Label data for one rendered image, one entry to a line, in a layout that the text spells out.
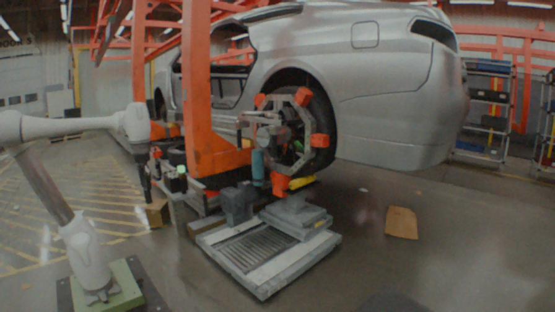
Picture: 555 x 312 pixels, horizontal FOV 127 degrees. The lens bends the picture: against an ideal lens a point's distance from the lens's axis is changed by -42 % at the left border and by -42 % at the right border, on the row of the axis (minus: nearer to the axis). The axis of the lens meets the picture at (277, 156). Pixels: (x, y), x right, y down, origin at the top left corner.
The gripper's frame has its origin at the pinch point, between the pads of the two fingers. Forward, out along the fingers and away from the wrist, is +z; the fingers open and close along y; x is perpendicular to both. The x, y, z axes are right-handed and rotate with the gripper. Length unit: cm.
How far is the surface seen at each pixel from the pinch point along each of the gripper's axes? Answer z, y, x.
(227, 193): 31, -32, 70
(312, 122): -25, 26, 92
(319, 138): -17, 33, 89
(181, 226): 61, -62, 42
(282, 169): 10, 3, 93
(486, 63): -119, 165, 437
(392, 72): -56, 72, 95
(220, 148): 0, -48, 79
